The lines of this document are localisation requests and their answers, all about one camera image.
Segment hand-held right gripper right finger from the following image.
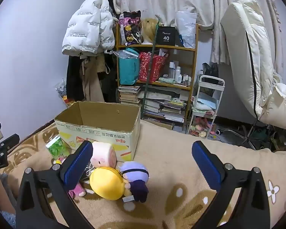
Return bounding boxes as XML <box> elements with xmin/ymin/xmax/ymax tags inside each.
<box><xmin>191</xmin><ymin>140</ymin><xmax>271</xmax><ymax>229</ymax></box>

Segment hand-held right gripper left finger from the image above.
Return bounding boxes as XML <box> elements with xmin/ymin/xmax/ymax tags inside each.
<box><xmin>15</xmin><ymin>140</ymin><xmax>94</xmax><ymax>229</ymax></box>

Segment pink bear plush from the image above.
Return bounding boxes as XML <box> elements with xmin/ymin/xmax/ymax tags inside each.
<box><xmin>68</xmin><ymin>181</ymin><xmax>86</xmax><ymax>198</ymax></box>

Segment green tissue pack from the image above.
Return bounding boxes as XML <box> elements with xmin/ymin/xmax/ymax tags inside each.
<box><xmin>45</xmin><ymin>135</ymin><xmax>71</xmax><ymax>159</ymax></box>

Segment yellow round plush toy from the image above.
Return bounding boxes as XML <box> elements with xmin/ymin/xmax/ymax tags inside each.
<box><xmin>89</xmin><ymin>167</ymin><xmax>134</xmax><ymax>201</ymax></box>

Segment printed cardboard box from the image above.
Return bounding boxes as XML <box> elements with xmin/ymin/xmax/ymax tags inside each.
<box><xmin>54</xmin><ymin>101</ymin><xmax>141</xmax><ymax>161</ymax></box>

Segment person's left forearm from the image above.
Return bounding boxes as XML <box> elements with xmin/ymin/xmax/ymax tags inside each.
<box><xmin>0</xmin><ymin>173</ymin><xmax>16</xmax><ymax>216</ymax></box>

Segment heap of small plush toys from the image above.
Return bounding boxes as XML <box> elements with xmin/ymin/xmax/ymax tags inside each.
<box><xmin>189</xmin><ymin>117</ymin><xmax>212</xmax><ymax>137</ymax></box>

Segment purple plush doll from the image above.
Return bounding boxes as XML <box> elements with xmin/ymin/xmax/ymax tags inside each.
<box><xmin>119</xmin><ymin>161</ymin><xmax>150</xmax><ymax>203</ymax></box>

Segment light blue cloth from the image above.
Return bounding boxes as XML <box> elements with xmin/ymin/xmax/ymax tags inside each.
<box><xmin>195</xmin><ymin>98</ymin><xmax>217</xmax><ymax>110</ymax></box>

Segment flat cardboard carton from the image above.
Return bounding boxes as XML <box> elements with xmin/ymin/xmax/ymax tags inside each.
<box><xmin>142</xmin><ymin>117</ymin><xmax>175</xmax><ymax>130</ymax></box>

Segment yellow toys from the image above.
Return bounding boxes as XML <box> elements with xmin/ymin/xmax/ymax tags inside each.
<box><xmin>62</xmin><ymin>95</ymin><xmax>76</xmax><ymax>108</ymax></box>

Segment pile of colourful books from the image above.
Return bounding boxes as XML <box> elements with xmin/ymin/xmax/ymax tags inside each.
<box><xmin>137</xmin><ymin>87</ymin><xmax>190</xmax><ymax>124</ymax></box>

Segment patterned plastic bag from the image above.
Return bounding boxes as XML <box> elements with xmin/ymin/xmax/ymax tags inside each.
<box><xmin>55</xmin><ymin>79</ymin><xmax>74</xmax><ymax>101</ymax></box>

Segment beige coat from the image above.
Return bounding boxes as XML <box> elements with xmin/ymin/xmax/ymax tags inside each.
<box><xmin>80</xmin><ymin>52</ymin><xmax>111</xmax><ymax>102</ymax></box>

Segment black coat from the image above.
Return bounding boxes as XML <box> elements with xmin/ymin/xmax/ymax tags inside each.
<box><xmin>66</xmin><ymin>55</ymin><xmax>86</xmax><ymax>102</ymax></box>

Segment dark hanging garment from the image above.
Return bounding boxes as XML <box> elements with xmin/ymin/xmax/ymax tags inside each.
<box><xmin>104</xmin><ymin>50</ymin><xmax>121</xmax><ymax>103</ymax></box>

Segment stack of brown books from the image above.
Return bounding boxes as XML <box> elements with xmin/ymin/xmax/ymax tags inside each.
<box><xmin>118</xmin><ymin>85</ymin><xmax>141</xmax><ymax>104</ymax></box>

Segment white trolley cart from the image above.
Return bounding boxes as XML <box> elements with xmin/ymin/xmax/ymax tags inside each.
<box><xmin>186</xmin><ymin>75</ymin><xmax>226</xmax><ymax>139</ymax></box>

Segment pale green cloth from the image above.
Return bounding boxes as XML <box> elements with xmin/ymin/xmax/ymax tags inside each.
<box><xmin>158</xmin><ymin>76</ymin><xmax>177</xmax><ymax>84</ymax></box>

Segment dark bag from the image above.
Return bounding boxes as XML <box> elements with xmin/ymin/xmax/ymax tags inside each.
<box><xmin>201</xmin><ymin>62</ymin><xmax>219</xmax><ymax>84</ymax></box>

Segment group of white cosmetic bottles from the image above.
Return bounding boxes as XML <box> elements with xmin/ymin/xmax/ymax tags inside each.
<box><xmin>169</xmin><ymin>61</ymin><xmax>192</xmax><ymax>86</ymax></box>

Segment teal shopping bag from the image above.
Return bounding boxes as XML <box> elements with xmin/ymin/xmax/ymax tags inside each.
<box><xmin>118</xmin><ymin>48</ymin><xmax>141</xmax><ymax>86</ymax></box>

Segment red patterned gift bag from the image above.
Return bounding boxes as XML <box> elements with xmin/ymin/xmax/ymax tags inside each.
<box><xmin>139</xmin><ymin>51</ymin><xmax>168</xmax><ymax>83</ymax></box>

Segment green pole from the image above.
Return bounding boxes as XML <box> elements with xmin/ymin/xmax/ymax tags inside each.
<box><xmin>141</xmin><ymin>14</ymin><xmax>164</xmax><ymax>120</ymax></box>

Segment cream office chair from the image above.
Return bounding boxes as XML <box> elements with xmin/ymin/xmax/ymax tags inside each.
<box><xmin>217</xmin><ymin>0</ymin><xmax>286</xmax><ymax>151</ymax></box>

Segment wooden shelf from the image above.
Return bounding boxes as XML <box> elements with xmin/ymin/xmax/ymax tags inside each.
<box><xmin>116</xmin><ymin>21</ymin><xmax>199</xmax><ymax>131</ymax></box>

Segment black box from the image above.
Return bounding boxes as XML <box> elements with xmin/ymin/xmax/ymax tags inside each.
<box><xmin>155</xmin><ymin>26</ymin><xmax>177</xmax><ymax>46</ymax></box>

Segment white puffer jacket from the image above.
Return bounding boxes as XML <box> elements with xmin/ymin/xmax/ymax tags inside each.
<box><xmin>62</xmin><ymin>0</ymin><xmax>115</xmax><ymax>56</ymax></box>

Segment white plastic bag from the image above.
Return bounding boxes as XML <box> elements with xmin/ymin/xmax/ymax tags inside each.
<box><xmin>175</xmin><ymin>11</ymin><xmax>197</xmax><ymax>48</ymax></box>

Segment cartoon printed tote bag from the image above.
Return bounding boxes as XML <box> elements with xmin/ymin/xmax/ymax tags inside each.
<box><xmin>119</xmin><ymin>11</ymin><xmax>143</xmax><ymax>46</ymax></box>

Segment blonde wig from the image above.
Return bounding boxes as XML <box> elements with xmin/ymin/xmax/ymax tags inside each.
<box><xmin>139</xmin><ymin>18</ymin><xmax>159</xmax><ymax>44</ymax></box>

